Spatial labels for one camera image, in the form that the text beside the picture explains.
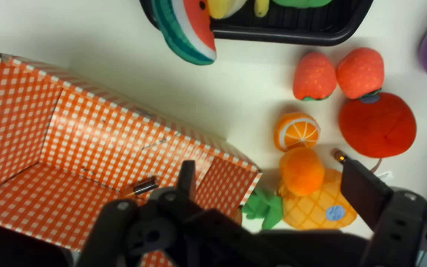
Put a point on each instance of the half orange slice toy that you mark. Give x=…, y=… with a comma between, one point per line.
x=297, y=130

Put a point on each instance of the green fruit toy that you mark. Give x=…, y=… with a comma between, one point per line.
x=303, y=1

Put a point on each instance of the small yellow fruit toy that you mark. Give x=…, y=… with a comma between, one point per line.
x=261, y=6

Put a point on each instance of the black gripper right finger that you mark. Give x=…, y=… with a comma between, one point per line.
x=370, y=193

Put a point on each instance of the pale yellow banana toy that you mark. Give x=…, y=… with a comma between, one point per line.
x=226, y=7

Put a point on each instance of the orange gingham cardboard box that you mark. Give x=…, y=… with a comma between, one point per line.
x=100, y=142

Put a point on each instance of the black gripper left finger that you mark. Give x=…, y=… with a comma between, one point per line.
x=186, y=176

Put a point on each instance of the watermelon slice toy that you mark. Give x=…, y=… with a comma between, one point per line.
x=189, y=34

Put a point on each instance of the small black battery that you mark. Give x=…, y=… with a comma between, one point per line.
x=146, y=185

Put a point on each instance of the red apple toy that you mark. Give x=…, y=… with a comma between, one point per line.
x=377, y=124

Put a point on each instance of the black toy saucepan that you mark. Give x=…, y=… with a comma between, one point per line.
x=15, y=246

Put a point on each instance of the black plastic tray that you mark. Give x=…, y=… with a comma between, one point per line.
x=293, y=30

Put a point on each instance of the yellow pineapple toy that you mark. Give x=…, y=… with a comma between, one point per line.
x=318, y=209

